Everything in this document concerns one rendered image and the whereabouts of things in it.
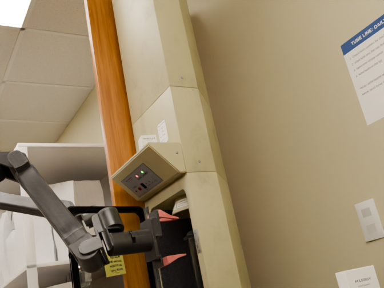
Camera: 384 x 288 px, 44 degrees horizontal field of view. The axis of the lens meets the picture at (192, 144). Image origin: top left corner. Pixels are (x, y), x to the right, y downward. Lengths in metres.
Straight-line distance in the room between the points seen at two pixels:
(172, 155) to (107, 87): 0.57
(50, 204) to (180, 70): 0.64
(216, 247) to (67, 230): 0.46
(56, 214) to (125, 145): 0.64
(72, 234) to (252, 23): 1.13
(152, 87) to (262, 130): 0.46
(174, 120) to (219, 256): 0.45
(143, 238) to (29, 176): 0.38
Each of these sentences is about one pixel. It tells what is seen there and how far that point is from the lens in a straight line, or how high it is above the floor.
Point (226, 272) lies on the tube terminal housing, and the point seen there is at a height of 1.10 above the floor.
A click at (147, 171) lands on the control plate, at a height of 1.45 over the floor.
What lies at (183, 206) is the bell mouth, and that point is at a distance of 1.53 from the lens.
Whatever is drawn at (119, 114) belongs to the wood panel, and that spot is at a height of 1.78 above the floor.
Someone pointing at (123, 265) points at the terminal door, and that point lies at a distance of 1.60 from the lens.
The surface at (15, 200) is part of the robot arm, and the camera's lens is 1.85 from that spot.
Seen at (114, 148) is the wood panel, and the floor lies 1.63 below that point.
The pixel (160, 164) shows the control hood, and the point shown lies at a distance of 1.46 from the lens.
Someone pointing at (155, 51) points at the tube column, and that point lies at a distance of 1.67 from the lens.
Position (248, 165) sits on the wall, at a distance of 1.89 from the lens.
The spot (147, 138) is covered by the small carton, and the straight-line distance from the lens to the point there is 1.54.
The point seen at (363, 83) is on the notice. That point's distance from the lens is 1.51.
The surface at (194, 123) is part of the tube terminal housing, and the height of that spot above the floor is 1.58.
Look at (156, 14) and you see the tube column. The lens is 1.71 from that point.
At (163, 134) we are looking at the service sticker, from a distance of 1.59.
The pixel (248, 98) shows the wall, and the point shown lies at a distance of 1.91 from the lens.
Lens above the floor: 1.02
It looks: 19 degrees up
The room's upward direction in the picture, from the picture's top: 12 degrees counter-clockwise
